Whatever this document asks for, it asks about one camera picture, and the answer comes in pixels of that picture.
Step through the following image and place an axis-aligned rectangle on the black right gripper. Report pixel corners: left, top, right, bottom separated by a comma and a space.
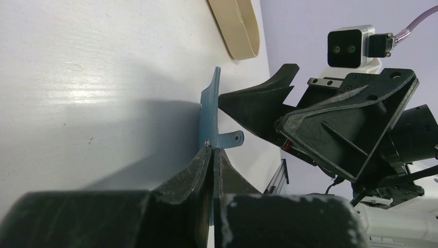
276, 68, 437, 209

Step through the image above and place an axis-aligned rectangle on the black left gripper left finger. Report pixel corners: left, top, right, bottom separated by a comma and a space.
1, 147, 212, 247

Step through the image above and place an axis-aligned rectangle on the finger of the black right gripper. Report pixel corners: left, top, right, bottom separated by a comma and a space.
218, 64, 317, 166

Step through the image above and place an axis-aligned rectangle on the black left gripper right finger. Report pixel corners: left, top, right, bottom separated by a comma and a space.
213, 149, 368, 247

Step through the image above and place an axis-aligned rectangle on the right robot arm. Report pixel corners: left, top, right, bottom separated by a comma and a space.
218, 64, 437, 247

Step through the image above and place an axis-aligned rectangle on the aluminium right side rail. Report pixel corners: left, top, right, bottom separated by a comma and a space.
263, 159, 289, 195

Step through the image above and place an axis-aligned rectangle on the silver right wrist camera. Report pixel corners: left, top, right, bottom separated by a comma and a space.
327, 25, 395, 69

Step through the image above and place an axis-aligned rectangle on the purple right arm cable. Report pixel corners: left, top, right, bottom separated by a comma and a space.
393, 5, 438, 43

